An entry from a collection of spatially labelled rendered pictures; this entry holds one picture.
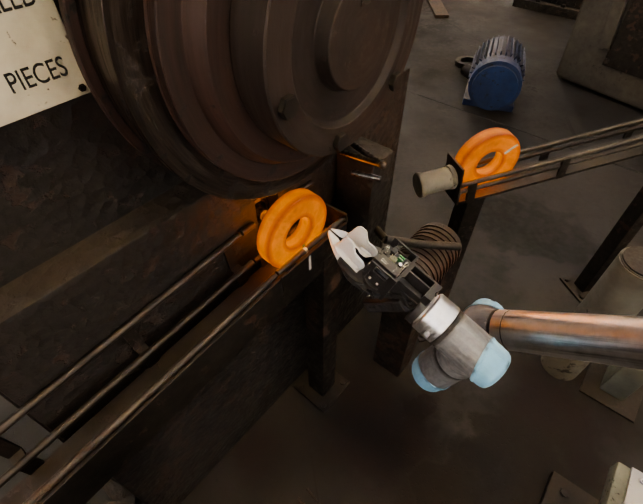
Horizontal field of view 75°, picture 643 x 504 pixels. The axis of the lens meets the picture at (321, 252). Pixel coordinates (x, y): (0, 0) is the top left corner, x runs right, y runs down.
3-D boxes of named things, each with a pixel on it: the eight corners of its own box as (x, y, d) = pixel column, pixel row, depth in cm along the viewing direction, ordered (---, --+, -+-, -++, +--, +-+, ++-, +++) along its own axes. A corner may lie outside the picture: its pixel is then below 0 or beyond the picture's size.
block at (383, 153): (330, 230, 104) (332, 146, 86) (349, 213, 108) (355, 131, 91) (365, 250, 99) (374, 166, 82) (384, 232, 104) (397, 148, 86)
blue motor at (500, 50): (458, 114, 253) (473, 56, 228) (468, 75, 289) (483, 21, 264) (511, 123, 246) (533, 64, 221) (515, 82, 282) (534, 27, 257)
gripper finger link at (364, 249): (347, 206, 73) (387, 240, 71) (338, 225, 78) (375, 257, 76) (336, 215, 71) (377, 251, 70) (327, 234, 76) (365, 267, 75)
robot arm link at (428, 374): (462, 366, 84) (494, 349, 75) (429, 403, 78) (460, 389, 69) (433, 337, 86) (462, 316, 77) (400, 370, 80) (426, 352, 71)
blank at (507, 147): (465, 192, 108) (471, 200, 106) (442, 157, 98) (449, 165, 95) (520, 154, 104) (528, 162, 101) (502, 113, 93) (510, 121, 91)
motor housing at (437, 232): (363, 363, 140) (380, 257, 101) (399, 321, 152) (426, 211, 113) (396, 387, 135) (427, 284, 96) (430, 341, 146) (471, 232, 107)
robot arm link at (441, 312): (444, 319, 74) (421, 350, 70) (424, 301, 75) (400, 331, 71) (466, 302, 68) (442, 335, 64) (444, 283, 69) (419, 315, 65)
